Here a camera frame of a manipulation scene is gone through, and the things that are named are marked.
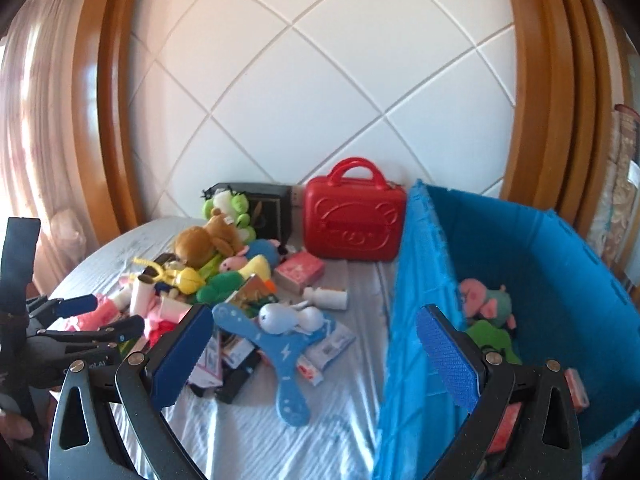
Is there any green flower plush hat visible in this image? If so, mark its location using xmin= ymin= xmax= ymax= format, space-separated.
xmin=465 ymin=320 xmax=522 ymax=365

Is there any pink pig teal shirt plush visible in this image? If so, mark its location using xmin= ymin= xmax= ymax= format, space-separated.
xmin=459 ymin=278 xmax=516 ymax=330

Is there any pink tissue pack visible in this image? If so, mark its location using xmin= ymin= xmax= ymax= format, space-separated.
xmin=564 ymin=368 xmax=590 ymax=413
xmin=64 ymin=296 xmax=120 ymax=332

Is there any person left hand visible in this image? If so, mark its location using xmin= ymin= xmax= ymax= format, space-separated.
xmin=0 ymin=410 xmax=34 ymax=441

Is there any pink red-dress pig plush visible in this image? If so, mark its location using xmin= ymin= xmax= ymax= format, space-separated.
xmin=143 ymin=296 xmax=191 ymax=348

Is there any blue plastic storage crate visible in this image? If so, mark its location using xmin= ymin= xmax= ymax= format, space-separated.
xmin=373 ymin=182 xmax=639 ymax=479

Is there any white paper roll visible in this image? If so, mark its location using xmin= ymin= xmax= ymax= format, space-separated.
xmin=129 ymin=275 xmax=155 ymax=318

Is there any white plastic bag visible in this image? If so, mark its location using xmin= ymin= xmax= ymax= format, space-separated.
xmin=50 ymin=208 xmax=87 ymax=270

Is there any yellow plastic clamp toy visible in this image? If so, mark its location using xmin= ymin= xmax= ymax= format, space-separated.
xmin=132 ymin=258 xmax=206 ymax=296

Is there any green yellow duck plush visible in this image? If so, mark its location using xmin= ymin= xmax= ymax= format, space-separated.
xmin=195 ymin=255 xmax=271 ymax=306

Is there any blue dinosaur hanger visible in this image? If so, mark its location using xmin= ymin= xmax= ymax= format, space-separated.
xmin=213 ymin=304 xmax=336 ymax=427

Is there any white round-head plush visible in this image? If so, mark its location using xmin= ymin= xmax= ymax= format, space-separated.
xmin=258 ymin=304 xmax=324 ymax=335

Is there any brown bear plush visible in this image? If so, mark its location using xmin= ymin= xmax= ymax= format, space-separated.
xmin=174 ymin=208 xmax=245 ymax=270

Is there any rolled patterned carpet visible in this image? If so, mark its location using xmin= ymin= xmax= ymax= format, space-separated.
xmin=587 ymin=104 xmax=639 ymax=266

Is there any white small bottle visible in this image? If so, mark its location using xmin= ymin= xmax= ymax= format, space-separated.
xmin=303 ymin=287 xmax=348 ymax=311

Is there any small pink box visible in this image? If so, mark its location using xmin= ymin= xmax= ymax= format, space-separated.
xmin=273 ymin=252 xmax=326 ymax=295

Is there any green frog plush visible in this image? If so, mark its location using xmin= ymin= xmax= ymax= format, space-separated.
xmin=202 ymin=186 xmax=256 ymax=243

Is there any black gift box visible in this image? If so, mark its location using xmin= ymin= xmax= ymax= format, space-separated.
xmin=202 ymin=182 xmax=292 ymax=244

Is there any red toy suitcase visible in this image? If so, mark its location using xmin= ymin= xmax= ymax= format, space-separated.
xmin=302 ymin=157 xmax=407 ymax=261

